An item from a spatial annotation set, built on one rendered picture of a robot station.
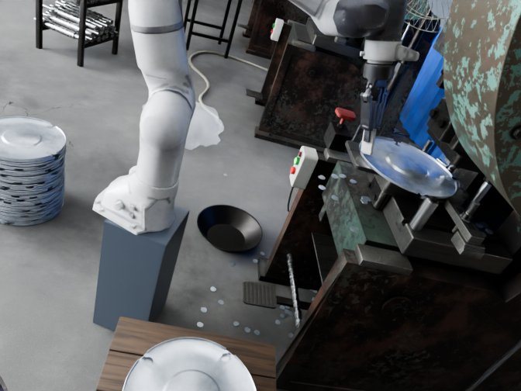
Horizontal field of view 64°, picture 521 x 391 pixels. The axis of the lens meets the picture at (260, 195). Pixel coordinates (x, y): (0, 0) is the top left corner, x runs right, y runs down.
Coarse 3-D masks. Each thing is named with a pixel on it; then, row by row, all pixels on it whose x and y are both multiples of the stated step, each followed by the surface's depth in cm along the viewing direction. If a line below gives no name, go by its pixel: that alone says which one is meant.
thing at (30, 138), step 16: (0, 128) 153; (16, 128) 155; (32, 128) 159; (0, 144) 146; (16, 144) 148; (32, 144) 151; (48, 144) 154; (64, 144) 156; (16, 160) 142; (32, 160) 145
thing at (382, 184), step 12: (348, 144) 117; (360, 156) 113; (360, 168) 109; (372, 180) 124; (384, 180) 117; (372, 192) 123; (384, 192) 117; (396, 192) 116; (408, 192) 117; (384, 204) 119
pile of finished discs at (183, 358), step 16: (160, 352) 95; (176, 352) 96; (192, 352) 97; (208, 352) 98; (224, 352) 100; (144, 368) 91; (160, 368) 92; (176, 368) 93; (192, 368) 94; (208, 368) 95; (224, 368) 96; (240, 368) 98; (128, 384) 87; (144, 384) 88; (160, 384) 89; (176, 384) 89; (192, 384) 90; (208, 384) 92; (224, 384) 93; (240, 384) 94
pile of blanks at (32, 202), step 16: (0, 160) 142; (48, 160) 150; (64, 160) 162; (0, 176) 145; (16, 176) 147; (32, 176) 150; (48, 176) 154; (64, 176) 168; (0, 192) 150; (16, 192) 150; (32, 192) 153; (48, 192) 158; (0, 208) 154; (16, 208) 154; (32, 208) 157; (48, 208) 162; (16, 224) 159; (32, 224) 161
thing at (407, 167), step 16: (384, 144) 124; (400, 144) 128; (368, 160) 112; (384, 160) 115; (400, 160) 117; (416, 160) 121; (432, 160) 126; (384, 176) 107; (400, 176) 110; (416, 176) 112; (432, 176) 116; (448, 176) 120; (416, 192) 106; (432, 192) 108; (448, 192) 111
